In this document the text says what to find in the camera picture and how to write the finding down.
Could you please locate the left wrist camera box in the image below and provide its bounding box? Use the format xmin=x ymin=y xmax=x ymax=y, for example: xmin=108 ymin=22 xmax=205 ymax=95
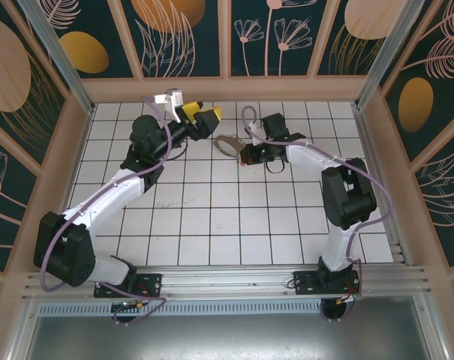
xmin=153 ymin=88 xmax=185 ymax=109

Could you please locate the aluminium frame post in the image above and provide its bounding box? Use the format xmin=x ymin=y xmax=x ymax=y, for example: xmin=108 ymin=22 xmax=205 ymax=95
xmin=17 ymin=0 xmax=97 ymax=116
xmin=353 ymin=0 xmax=427 ymax=110

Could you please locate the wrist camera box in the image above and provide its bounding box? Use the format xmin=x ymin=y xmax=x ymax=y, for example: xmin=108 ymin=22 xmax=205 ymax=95
xmin=153 ymin=88 xmax=185 ymax=109
xmin=245 ymin=122 xmax=266 ymax=147

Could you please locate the grey metal sheet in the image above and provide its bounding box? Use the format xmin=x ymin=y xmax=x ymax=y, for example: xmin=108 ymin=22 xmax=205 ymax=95
xmin=8 ymin=313 xmax=451 ymax=360

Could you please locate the pink circle gold leaves panel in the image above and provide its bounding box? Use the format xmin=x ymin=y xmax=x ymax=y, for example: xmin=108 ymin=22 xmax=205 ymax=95
xmin=315 ymin=0 xmax=406 ymax=77

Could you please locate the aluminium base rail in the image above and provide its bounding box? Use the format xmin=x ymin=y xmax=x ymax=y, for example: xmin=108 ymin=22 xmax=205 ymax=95
xmin=23 ymin=264 xmax=432 ymax=301

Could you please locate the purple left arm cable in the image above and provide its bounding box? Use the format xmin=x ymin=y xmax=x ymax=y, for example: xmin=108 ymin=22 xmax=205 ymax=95
xmin=40 ymin=96 xmax=173 ymax=328

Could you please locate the slotted metal cable duct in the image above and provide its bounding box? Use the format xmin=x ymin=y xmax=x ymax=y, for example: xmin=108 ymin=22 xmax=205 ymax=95
xmin=37 ymin=301 xmax=362 ymax=317

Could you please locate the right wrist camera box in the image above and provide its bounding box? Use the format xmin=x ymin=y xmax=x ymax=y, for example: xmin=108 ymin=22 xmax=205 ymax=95
xmin=245 ymin=122 xmax=266 ymax=147

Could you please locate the pink circle moon art panel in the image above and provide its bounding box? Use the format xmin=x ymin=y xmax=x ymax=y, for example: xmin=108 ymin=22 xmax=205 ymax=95
xmin=0 ymin=13 xmax=69 ymax=168

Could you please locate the orange circle leaves art panel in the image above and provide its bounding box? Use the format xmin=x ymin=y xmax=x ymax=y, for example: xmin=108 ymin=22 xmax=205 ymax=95
xmin=120 ymin=0 xmax=224 ymax=79

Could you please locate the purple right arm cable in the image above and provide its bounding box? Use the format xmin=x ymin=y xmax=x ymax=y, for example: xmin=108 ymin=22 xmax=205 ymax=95
xmin=241 ymin=106 xmax=395 ymax=323

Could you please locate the aluminium table side rail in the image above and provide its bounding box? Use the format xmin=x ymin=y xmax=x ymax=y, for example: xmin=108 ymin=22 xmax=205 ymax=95
xmin=352 ymin=104 xmax=413 ymax=269
xmin=45 ymin=103 xmax=97 ymax=272

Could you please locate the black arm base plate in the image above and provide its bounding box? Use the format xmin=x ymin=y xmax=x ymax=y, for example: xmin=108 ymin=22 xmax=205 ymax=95
xmin=292 ymin=268 xmax=362 ymax=299
xmin=93 ymin=272 xmax=164 ymax=299

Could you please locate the pink leaves art panel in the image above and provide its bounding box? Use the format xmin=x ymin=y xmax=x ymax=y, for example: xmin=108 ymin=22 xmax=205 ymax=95
xmin=413 ymin=123 xmax=454 ymax=268

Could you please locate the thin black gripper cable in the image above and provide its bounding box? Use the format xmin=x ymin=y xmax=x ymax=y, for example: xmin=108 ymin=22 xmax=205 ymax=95
xmin=170 ymin=140 xmax=188 ymax=161
xmin=266 ymin=159 xmax=287 ymax=176

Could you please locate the pink flowers art panel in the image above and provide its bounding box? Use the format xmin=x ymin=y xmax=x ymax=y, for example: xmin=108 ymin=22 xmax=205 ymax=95
xmin=230 ymin=0 xmax=326 ymax=78

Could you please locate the orange oval feather art panel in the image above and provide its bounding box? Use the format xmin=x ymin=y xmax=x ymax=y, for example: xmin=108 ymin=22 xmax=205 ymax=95
xmin=383 ymin=0 xmax=454 ymax=163
xmin=33 ymin=0 xmax=137 ymax=80

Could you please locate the base connector wiring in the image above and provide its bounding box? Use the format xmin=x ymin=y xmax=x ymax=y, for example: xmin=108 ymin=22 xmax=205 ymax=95
xmin=319 ymin=292 xmax=363 ymax=323
xmin=110 ymin=298 xmax=155 ymax=327

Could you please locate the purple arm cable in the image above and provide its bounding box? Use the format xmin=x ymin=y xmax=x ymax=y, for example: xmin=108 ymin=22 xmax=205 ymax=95
xmin=40 ymin=96 xmax=173 ymax=328
xmin=241 ymin=106 xmax=395 ymax=323

